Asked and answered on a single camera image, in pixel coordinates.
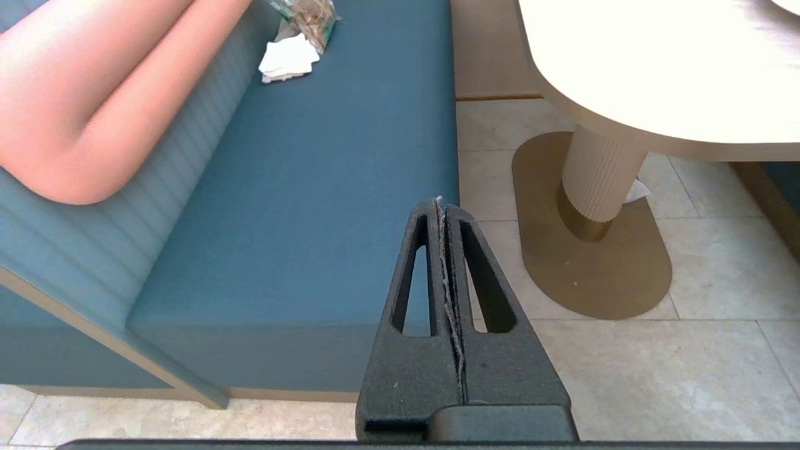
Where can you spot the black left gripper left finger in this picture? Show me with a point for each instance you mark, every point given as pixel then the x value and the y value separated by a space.
pixel 412 369

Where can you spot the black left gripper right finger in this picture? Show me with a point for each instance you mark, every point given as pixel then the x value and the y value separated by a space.
pixel 512 375

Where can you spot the teal bench with snack packet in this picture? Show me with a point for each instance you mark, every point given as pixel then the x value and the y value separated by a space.
pixel 300 219

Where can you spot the white paper scrap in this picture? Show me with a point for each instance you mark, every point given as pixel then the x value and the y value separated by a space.
pixel 637 192

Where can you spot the white napkin stack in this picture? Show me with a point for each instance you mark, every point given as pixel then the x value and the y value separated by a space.
pixel 289 59

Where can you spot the long folded pink bolster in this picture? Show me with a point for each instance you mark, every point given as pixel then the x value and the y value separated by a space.
pixel 81 106

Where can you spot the brass table base plate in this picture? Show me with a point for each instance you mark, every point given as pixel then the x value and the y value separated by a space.
pixel 594 281

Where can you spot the ribbed table pedestal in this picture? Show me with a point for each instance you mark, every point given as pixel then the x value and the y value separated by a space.
pixel 597 181

